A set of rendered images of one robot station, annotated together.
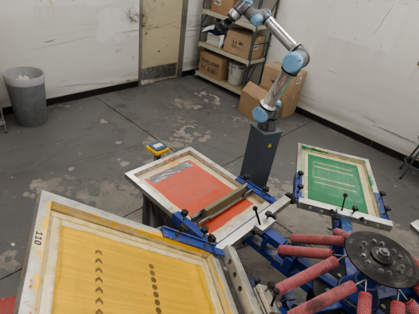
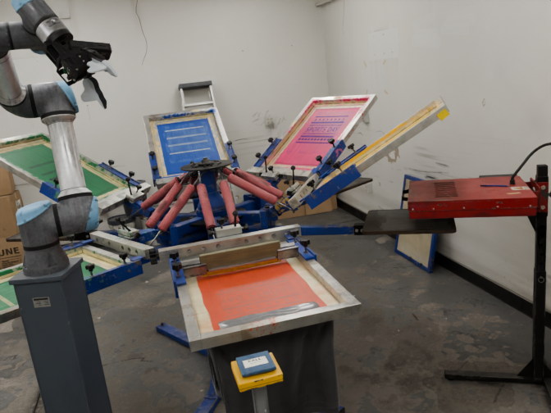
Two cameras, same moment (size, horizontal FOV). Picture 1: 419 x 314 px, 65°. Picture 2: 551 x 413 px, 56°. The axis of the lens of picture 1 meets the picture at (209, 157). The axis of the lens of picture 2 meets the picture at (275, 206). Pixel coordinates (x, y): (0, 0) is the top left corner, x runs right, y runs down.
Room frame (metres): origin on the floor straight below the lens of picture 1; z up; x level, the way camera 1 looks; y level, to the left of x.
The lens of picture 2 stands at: (3.13, 1.31, 1.77)
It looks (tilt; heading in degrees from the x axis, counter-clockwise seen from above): 14 degrees down; 218
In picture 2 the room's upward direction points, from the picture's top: 6 degrees counter-clockwise
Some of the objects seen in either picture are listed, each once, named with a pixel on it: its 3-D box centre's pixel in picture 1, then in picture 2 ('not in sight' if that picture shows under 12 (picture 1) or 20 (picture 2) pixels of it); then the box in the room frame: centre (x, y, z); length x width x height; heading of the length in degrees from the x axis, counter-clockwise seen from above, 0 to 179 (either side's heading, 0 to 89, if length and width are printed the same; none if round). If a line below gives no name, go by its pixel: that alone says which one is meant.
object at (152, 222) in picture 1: (166, 225); not in sight; (1.54, 0.21, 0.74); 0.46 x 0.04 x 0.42; 51
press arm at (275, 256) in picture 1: (247, 238); not in sight; (1.39, -0.30, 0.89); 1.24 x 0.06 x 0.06; 51
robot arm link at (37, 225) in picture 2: (271, 107); (38, 222); (2.25, -0.39, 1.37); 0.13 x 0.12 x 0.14; 149
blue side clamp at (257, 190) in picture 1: (253, 191); (178, 276); (1.73, -0.32, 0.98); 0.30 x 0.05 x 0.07; 51
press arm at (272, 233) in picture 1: (270, 235); not in sight; (1.31, -0.40, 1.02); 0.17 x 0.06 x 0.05; 51
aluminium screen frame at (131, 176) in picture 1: (198, 189); (252, 284); (1.67, 0.04, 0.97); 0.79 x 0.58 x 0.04; 51
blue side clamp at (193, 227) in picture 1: (192, 230); (301, 252); (1.30, 0.03, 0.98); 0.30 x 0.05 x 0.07; 51
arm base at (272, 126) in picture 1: (268, 121); (43, 255); (2.25, -0.39, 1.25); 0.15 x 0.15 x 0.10
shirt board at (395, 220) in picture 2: not in sight; (327, 228); (0.76, -0.16, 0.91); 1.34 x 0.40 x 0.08; 111
